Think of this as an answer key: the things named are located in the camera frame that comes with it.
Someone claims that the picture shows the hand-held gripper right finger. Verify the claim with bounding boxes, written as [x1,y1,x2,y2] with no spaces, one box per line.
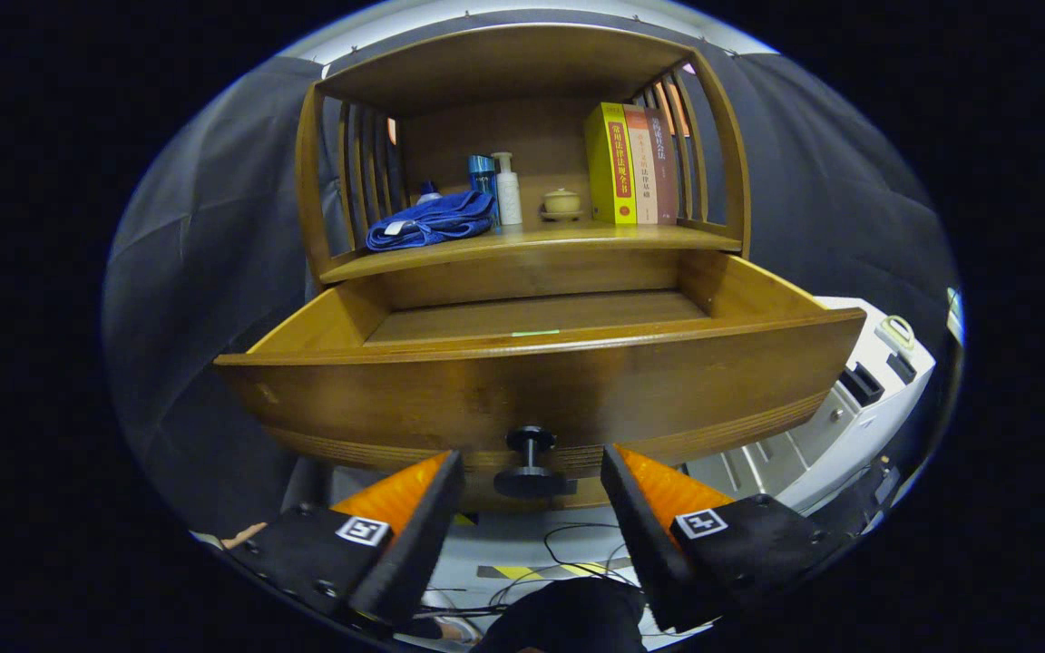
[601,444,836,634]

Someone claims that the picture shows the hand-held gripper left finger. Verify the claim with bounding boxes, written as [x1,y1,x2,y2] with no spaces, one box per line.
[232,450,466,629]

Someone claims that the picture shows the black drawer knob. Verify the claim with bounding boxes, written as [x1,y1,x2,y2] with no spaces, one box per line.
[493,426,578,500]

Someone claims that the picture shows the wooden drawer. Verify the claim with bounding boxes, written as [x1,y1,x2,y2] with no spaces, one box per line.
[214,249,866,513]

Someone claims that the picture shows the wooden countertop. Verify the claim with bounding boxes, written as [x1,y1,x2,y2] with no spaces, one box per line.
[318,218,743,284]

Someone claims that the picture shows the wooden cabinet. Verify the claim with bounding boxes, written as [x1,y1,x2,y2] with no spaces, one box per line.
[294,23,752,300]

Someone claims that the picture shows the person's dark clothing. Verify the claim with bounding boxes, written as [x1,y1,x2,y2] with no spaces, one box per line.
[473,578,649,653]

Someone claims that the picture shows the blue folded towel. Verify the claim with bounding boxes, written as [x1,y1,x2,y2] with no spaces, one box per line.
[366,190,496,252]

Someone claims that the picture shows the small pale yellow object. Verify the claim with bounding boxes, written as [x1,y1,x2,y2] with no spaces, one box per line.
[876,314,915,350]

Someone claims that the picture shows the beige lidded teacup with saucer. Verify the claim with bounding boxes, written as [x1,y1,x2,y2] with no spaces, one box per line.
[539,188,585,222]

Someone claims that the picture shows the white pump bottle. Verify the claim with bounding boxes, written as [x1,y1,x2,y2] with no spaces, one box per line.
[492,151,523,227]

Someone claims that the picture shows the brown book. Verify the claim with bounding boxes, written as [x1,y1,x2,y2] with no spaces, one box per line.
[645,109,679,224]

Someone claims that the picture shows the cream orange book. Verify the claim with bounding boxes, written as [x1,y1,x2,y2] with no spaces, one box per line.
[624,104,659,225]

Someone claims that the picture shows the blue glass bottle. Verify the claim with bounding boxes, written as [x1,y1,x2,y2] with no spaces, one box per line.
[468,154,499,219]

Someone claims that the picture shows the thick yellow book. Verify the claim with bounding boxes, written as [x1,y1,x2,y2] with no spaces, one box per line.
[584,102,638,226]

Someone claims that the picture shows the black floor cables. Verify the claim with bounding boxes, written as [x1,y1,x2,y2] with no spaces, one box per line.
[414,521,659,636]

